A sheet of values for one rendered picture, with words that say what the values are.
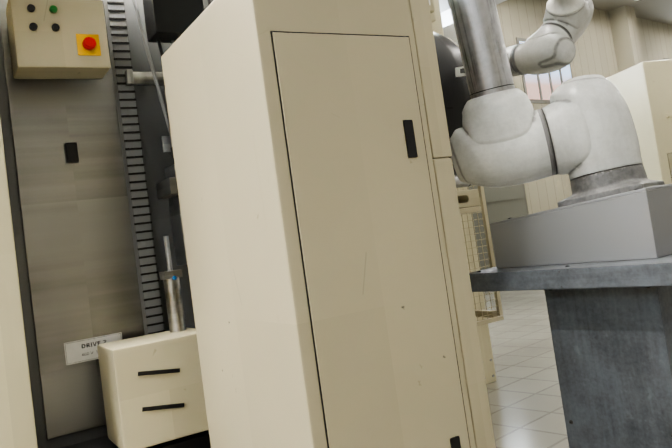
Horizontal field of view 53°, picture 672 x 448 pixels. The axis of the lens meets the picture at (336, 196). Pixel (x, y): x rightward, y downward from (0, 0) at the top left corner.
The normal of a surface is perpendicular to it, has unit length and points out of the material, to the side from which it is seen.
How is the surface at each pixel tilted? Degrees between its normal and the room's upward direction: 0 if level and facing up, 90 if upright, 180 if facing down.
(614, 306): 90
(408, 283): 90
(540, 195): 90
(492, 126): 93
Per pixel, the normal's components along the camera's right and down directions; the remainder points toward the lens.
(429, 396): 0.50, -0.12
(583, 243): -0.76, 0.07
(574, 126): -0.31, -0.09
